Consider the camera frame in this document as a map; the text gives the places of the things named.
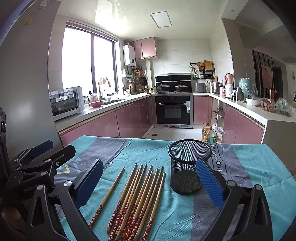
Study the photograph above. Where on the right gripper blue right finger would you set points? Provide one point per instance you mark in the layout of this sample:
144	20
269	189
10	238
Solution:
211	184

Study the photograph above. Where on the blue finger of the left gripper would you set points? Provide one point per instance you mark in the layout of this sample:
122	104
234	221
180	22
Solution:
41	149
63	155

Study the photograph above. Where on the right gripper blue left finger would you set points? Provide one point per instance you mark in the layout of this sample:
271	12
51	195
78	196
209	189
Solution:
85	183

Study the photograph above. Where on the bamboo chopstick red floral end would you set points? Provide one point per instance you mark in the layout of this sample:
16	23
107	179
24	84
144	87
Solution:
153	197
130	201
154	181
122	208
137	202
139	213
153	213
97	213
118	237
121	199

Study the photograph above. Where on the kitchen window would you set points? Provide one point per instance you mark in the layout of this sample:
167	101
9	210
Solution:
88	60

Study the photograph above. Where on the black mesh pen cup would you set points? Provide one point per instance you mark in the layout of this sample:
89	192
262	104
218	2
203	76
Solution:
184	154

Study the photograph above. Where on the white microwave oven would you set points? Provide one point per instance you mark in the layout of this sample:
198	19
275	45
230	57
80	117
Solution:
66	102

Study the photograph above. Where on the yellow cooking oil bottle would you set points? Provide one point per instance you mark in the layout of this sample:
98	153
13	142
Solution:
206	133

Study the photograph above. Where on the red bowl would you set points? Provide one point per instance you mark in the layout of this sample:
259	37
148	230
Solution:
96	104

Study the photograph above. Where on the black built-in oven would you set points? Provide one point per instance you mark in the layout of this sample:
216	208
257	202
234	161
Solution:
173	110

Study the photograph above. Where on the steel stock pot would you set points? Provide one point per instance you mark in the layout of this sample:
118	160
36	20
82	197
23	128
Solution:
215	87

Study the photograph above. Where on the green rounded appliance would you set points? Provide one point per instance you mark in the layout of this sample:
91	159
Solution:
248	88

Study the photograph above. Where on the pink thermos kettle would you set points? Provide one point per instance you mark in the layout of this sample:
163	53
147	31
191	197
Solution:
229	78

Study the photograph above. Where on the black range hood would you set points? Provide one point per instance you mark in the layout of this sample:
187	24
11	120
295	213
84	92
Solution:
171	83

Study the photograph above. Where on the white water heater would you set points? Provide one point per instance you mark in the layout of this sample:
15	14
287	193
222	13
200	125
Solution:
129	55

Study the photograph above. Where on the grey refrigerator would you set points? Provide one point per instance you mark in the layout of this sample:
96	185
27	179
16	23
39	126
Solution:
24	80

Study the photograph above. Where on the ceiling light panel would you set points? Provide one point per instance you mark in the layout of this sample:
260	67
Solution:
161	19

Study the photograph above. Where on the black wall spice rack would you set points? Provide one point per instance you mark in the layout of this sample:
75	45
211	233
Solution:
202	70

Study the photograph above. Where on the pink wall cabinet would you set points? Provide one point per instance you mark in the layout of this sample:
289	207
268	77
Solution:
145	48

